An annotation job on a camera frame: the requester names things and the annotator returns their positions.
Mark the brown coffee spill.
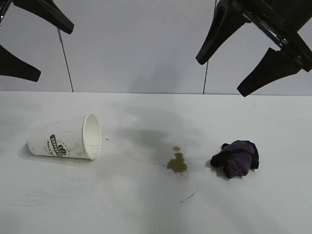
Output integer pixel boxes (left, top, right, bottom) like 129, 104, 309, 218
166, 146, 188, 176

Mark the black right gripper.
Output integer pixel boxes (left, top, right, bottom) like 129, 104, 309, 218
195, 0, 312, 98

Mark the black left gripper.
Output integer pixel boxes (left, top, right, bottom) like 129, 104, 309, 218
0, 0, 75, 82

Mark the white paper coffee cup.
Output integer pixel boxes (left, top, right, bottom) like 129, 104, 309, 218
27, 113, 102, 161

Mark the crumpled purple black cloth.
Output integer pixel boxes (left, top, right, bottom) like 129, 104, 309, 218
210, 140, 260, 178

